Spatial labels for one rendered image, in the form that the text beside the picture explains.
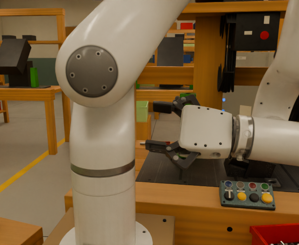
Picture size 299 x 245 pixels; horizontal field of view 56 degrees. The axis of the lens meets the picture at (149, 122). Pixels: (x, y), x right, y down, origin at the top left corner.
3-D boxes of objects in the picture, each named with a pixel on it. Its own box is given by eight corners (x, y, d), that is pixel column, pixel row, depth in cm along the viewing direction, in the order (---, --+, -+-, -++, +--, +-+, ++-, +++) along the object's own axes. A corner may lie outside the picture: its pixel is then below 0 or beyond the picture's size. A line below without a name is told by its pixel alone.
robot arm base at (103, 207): (131, 297, 46) (130, 196, 42) (36, 268, 52) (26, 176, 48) (164, 229, 64) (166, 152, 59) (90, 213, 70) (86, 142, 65)
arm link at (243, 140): (242, 167, 56) (226, 165, 57) (241, 130, 61) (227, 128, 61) (254, 148, 49) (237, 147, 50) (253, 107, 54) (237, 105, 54)
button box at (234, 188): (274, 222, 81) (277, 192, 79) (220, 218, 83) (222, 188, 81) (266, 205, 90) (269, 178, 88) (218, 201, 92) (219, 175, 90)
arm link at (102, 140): (63, 178, 47) (52, 27, 41) (81, 142, 65) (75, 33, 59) (135, 176, 48) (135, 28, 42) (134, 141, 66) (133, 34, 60)
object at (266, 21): (277, 50, 116) (281, 11, 112) (234, 50, 118) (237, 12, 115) (269, 50, 128) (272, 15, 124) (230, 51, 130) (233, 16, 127)
